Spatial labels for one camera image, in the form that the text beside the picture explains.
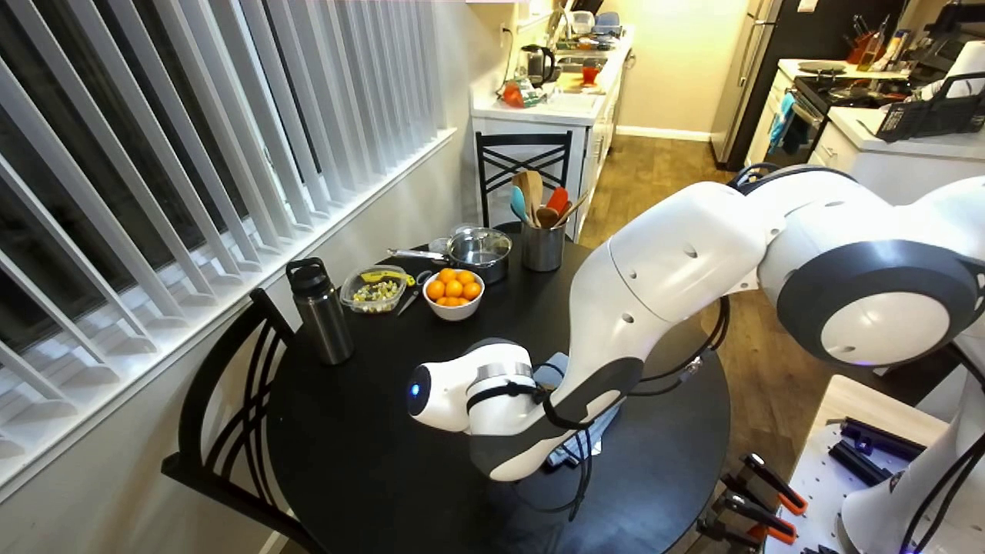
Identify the blue towel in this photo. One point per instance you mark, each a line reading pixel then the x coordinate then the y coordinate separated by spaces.
pixel 554 371

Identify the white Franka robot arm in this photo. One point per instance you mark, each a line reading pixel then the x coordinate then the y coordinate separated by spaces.
pixel 689 267

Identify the teal hanging towel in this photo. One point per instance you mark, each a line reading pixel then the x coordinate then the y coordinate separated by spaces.
pixel 783 126

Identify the steel pot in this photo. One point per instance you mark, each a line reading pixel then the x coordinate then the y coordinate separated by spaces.
pixel 491 269

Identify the orange fruit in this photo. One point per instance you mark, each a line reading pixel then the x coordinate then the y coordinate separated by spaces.
pixel 448 276
pixel 466 279
pixel 436 290
pixel 455 290

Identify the glass pot lid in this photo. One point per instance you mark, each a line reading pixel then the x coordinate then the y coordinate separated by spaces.
pixel 477 246

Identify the white bowl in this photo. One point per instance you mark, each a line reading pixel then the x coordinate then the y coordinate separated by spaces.
pixel 455 308

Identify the steel utensil cup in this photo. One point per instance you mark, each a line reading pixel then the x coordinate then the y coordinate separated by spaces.
pixel 541 251

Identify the blue spatula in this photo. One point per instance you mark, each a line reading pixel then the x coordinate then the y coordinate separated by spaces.
pixel 517 204

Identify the wooden spoon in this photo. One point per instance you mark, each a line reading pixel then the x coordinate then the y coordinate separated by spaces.
pixel 531 189

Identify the red spatula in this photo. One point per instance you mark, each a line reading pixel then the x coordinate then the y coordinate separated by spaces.
pixel 557 201

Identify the yellow banana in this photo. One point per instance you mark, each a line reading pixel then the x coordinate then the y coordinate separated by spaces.
pixel 390 276

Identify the black cross-back chair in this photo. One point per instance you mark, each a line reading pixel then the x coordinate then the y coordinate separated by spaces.
pixel 523 172

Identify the steel bowl with food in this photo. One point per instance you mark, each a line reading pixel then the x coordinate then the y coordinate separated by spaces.
pixel 374 296

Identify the white counter cabinet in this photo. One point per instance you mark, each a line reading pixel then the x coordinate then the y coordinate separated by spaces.
pixel 544 112

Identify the steel water bottle black cap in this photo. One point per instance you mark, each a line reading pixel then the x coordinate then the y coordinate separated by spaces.
pixel 324 318

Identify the dark electric kettle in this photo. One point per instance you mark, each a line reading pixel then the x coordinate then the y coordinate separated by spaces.
pixel 538 67

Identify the red cup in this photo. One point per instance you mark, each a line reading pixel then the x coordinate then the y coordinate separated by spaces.
pixel 590 74

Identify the black curved-back chair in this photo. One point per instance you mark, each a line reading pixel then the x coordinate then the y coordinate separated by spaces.
pixel 219 412

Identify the stainless steel refrigerator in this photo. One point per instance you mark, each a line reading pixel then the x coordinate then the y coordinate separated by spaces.
pixel 743 82

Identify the white vertical blinds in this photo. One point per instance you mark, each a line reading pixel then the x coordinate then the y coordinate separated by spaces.
pixel 185 165

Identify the black clamp orange tip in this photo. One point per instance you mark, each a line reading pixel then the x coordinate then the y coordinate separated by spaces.
pixel 759 515
pixel 775 482

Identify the white stove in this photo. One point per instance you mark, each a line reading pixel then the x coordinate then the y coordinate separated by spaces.
pixel 811 103

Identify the white perforated board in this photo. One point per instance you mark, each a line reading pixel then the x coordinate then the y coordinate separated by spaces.
pixel 821 482

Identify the dark blue block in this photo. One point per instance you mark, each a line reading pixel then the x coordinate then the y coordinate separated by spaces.
pixel 859 464
pixel 877 438

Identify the knife block with knives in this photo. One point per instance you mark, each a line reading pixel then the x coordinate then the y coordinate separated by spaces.
pixel 871 46

